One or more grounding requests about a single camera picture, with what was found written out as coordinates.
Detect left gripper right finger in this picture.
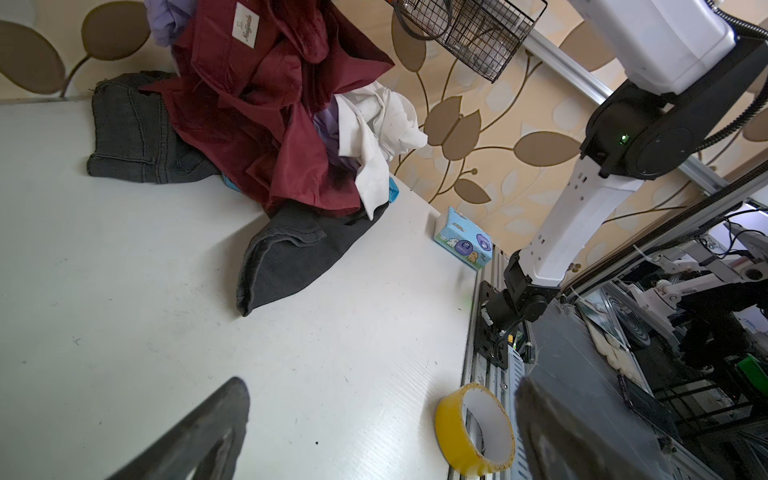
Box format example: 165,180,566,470
514,377,669,479

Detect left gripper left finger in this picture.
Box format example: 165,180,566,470
111,377,250,479

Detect maroon shirt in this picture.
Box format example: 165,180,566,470
151,1,393,217

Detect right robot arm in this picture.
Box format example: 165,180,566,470
479,1,767,342

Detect white cloth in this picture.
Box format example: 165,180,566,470
335,82,428,219

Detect purple cloth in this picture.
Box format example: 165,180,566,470
144,0,197,47

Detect yellow tape roll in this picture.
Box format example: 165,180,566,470
434,383,516,478

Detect blue tissue pack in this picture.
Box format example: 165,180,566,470
433,207,494,270

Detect dark grey jeans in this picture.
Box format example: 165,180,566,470
86,71,387,317

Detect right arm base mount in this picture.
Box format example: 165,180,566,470
474,280,526,370

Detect right wire basket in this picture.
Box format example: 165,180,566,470
390,0,548,82

